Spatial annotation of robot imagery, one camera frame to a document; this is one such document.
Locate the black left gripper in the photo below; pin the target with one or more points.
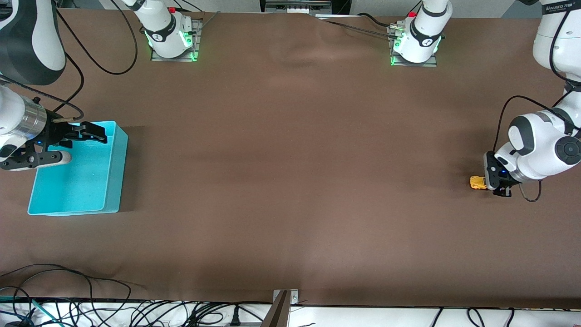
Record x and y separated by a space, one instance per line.
504 186

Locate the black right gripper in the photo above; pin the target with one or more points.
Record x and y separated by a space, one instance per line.
55 133

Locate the yellow beetle toy car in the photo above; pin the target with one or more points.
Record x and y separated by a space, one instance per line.
476 182

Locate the cyan plastic bin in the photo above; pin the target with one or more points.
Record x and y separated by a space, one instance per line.
77 181

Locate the brown table cover cloth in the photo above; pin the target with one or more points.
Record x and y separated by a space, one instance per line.
290 159

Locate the black power plug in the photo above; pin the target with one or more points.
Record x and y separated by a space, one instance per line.
234 318

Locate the grey power strip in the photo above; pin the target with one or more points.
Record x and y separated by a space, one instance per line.
297 6

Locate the grey metal base plate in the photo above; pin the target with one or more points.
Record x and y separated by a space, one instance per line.
195 45
433 61

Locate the silver metal bracket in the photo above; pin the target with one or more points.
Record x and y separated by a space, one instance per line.
294 297

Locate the grey camera pole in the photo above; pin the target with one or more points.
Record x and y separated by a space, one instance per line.
278 313

